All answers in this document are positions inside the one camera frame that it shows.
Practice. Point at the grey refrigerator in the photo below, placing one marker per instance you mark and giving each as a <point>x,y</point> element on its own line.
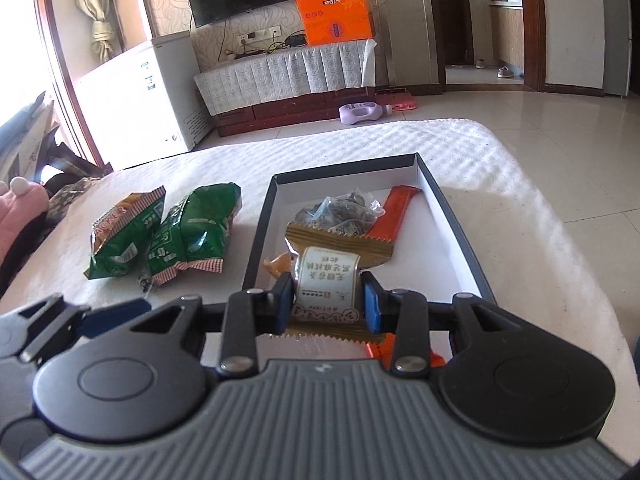
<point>615,25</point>

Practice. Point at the white chest freezer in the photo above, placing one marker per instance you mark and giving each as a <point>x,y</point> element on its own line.
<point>140,110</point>

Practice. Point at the green and orange cracker bag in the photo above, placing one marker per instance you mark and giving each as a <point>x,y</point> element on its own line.
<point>122,240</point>

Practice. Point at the white lace cloth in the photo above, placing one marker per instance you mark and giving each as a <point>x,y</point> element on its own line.
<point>280,77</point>

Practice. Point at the grey cardboard box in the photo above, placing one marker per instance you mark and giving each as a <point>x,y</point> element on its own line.
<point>440,250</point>

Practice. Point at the grey shoe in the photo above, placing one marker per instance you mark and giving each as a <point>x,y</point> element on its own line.
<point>506,72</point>

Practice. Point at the clear dark snack packet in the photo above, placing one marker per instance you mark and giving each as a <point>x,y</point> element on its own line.
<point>335,212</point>

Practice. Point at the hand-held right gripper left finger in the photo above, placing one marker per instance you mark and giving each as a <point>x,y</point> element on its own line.
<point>282,305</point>

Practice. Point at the dark patterned cloth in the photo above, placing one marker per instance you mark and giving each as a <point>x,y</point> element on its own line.
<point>75,197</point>

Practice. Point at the wooden kitchen cabinet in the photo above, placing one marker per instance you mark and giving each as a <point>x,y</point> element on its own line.
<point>507,35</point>

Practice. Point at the purple bottle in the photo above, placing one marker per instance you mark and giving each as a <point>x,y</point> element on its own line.
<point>365,113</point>

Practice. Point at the pink floor scale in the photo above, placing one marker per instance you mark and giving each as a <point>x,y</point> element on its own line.
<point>400,102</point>

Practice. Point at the wooden television cabinet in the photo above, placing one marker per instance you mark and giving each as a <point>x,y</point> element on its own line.
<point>290,110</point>

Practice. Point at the dark wooden door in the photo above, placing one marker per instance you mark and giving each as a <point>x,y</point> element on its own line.
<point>457,10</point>

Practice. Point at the pink plush toy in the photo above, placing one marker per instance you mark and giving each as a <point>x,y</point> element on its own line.
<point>20,220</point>

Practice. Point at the white wall socket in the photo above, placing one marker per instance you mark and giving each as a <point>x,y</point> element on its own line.
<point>257,34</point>

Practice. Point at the green snack bag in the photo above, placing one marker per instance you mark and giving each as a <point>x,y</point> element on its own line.
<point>200,230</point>

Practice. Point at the golden pastry packet white label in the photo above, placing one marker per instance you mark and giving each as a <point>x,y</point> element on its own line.
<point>327,275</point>

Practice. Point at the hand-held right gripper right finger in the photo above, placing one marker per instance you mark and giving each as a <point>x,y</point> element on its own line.
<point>372,305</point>

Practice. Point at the shiny orange snack packet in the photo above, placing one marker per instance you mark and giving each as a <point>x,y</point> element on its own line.
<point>435,360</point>

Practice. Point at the cream curtain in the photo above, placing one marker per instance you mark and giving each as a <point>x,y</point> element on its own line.
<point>95,5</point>

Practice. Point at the orange gift box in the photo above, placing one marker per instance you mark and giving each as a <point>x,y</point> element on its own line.
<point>335,15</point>

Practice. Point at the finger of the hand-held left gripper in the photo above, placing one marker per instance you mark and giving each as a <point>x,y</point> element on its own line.
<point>117,315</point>

